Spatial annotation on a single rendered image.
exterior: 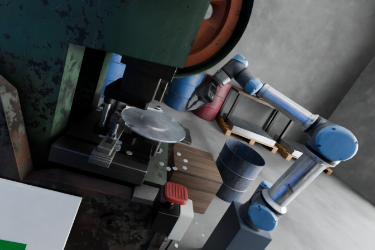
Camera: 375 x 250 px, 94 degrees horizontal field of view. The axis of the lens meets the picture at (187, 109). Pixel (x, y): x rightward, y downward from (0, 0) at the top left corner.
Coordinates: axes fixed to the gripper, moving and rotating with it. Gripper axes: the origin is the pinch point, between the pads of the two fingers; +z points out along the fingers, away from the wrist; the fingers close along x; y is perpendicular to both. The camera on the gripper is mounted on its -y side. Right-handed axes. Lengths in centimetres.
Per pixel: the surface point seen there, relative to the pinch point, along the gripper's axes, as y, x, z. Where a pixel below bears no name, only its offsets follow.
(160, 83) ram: -14.3, 20.0, -1.3
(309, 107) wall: 306, -331, -181
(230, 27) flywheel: 23, 11, -45
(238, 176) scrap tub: 40, -96, 17
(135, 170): -32.0, 7.3, 21.6
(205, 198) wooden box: 20, -74, 43
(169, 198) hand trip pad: -45.8, 1.2, 12.4
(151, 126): -15.2, 10.1, 13.3
